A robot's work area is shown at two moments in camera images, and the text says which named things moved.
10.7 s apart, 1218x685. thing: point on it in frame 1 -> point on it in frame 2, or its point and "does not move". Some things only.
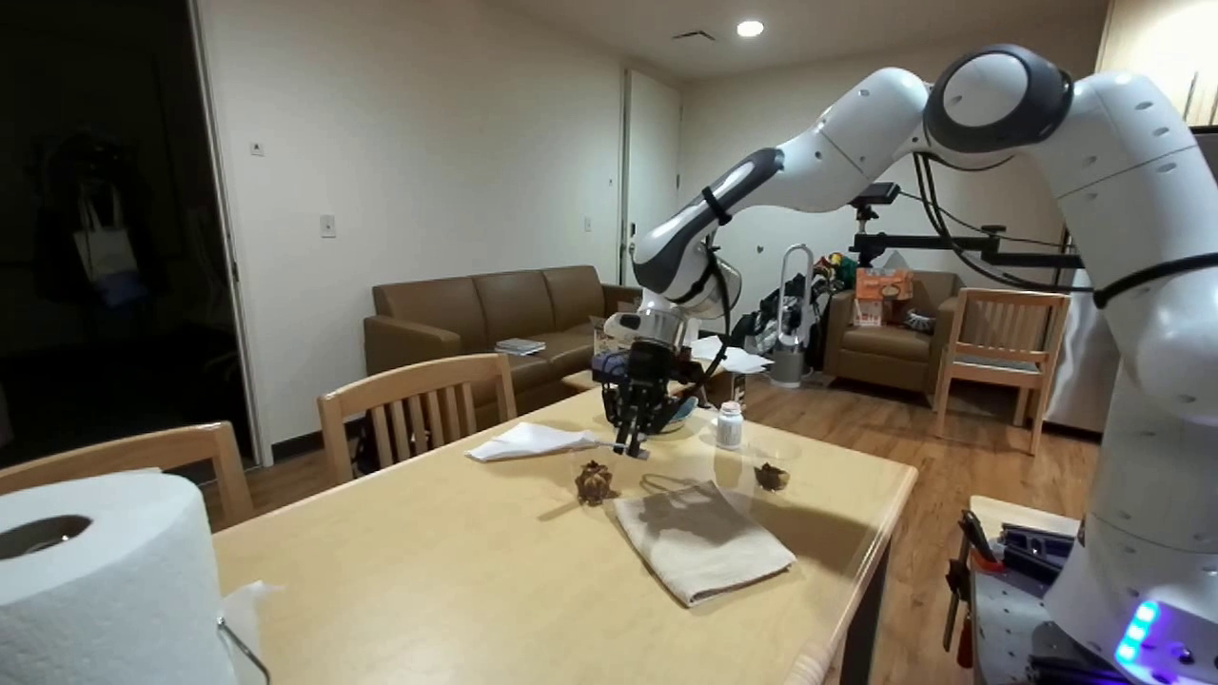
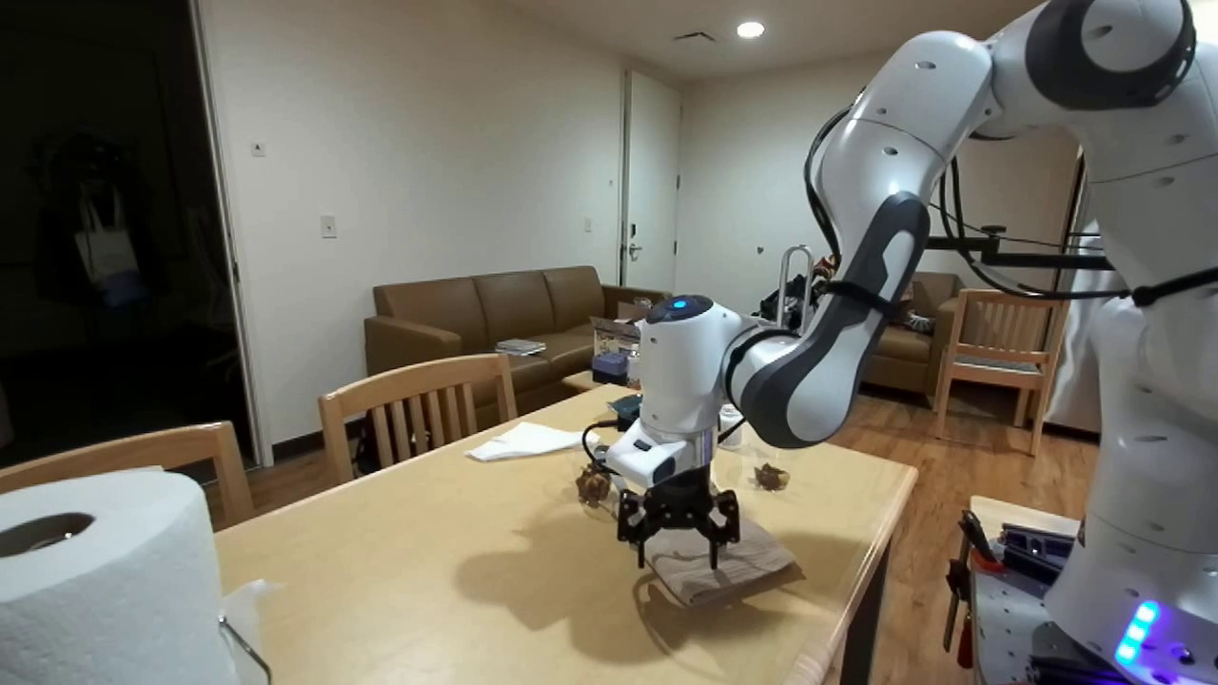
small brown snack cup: x=771 y=478 does not move
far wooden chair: x=406 y=412 does not move
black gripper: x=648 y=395 -> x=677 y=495
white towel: x=699 y=534 does not move
